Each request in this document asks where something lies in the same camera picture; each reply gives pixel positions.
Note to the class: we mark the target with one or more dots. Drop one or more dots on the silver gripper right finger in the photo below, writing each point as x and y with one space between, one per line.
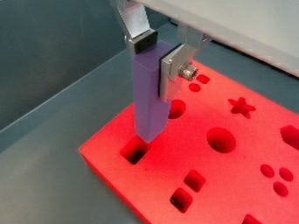
176 67

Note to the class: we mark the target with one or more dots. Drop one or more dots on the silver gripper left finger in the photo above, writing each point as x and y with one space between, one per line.
140 36

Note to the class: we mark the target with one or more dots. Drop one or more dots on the purple rectangular peg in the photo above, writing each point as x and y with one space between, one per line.
151 109

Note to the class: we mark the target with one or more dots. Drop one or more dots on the red shape sorter block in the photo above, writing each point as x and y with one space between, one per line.
223 165

